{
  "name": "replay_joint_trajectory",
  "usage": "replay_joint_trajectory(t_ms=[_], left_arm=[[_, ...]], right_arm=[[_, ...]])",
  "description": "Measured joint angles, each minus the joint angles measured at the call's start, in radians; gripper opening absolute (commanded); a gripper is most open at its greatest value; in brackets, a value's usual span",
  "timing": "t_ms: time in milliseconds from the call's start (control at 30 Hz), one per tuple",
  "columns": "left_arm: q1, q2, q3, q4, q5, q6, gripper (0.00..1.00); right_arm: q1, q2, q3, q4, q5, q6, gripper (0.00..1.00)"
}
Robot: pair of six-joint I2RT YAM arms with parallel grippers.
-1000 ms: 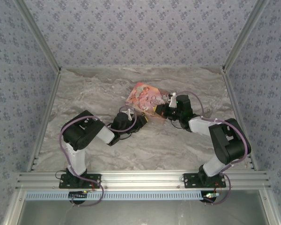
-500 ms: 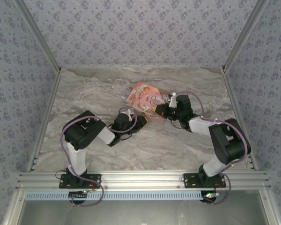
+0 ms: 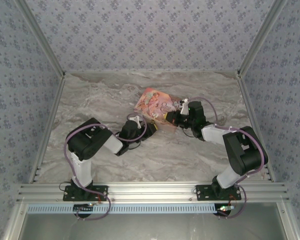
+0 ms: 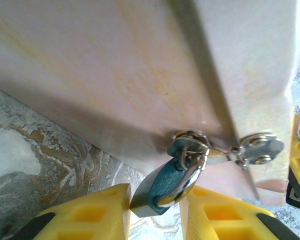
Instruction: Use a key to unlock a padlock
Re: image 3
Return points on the aluminium side rail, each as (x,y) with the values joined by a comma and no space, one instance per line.
(53,110)
(250,110)

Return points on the black controller board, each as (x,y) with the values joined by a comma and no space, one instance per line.
(225,209)
(83,208)

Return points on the pink illustrated book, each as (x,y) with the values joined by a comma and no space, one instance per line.
(152,102)

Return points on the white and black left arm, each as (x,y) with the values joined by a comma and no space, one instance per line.
(82,170)

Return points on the grey metal panel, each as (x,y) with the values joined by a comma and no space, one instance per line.
(150,226)

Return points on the aluminium corner post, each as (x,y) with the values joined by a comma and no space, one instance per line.
(43,37)
(260,37)

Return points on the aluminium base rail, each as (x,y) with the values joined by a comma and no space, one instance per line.
(150,192)

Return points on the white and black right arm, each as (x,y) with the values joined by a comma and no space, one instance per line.
(227,178)

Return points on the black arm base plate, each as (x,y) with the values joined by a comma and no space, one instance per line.
(202,194)
(70,194)

